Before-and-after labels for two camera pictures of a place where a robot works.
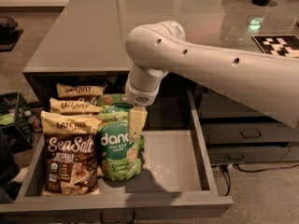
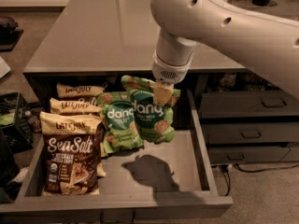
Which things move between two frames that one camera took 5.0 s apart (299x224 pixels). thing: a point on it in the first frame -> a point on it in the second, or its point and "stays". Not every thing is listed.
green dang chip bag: (121, 157) -> (154, 122)
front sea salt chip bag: (70, 149) stays
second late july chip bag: (72, 106) stays
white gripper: (140, 96) -> (167, 70)
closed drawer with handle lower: (247, 155) stays
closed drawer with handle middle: (263, 133) stays
